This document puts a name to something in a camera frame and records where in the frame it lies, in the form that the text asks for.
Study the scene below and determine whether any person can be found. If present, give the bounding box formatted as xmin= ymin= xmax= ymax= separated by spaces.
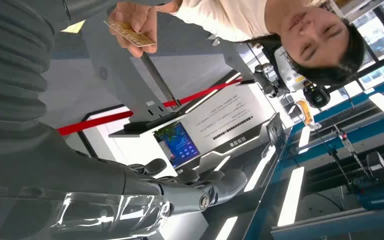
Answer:
xmin=108 ymin=0 xmax=367 ymax=88

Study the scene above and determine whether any red barrier belt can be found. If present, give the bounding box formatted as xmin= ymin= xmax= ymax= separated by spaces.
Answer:
xmin=57 ymin=77 xmax=246 ymax=137

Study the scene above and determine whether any grey floor kiosk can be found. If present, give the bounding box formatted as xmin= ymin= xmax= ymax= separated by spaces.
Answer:
xmin=207 ymin=33 xmax=256 ymax=81
xmin=79 ymin=13 xmax=188 ymax=138

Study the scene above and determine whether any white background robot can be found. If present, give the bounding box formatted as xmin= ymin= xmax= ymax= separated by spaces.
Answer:
xmin=254 ymin=46 xmax=332 ymax=110

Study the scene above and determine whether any orange handheld device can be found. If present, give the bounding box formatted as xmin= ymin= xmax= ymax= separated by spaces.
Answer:
xmin=294 ymin=99 xmax=323 ymax=131

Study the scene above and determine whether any blue hoist motor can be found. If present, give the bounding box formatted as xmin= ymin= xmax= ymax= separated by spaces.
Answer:
xmin=353 ymin=151 xmax=384 ymax=211

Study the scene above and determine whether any metal stanchion post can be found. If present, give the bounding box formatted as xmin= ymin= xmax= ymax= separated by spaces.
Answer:
xmin=140 ymin=52 xmax=182 ymax=110

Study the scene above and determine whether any blue wall display screen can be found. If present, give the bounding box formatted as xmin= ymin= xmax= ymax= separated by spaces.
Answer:
xmin=153 ymin=121 xmax=202 ymax=169

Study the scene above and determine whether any metal hoist chain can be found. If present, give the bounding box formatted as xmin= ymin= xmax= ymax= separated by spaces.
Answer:
xmin=332 ymin=124 xmax=375 ymax=181

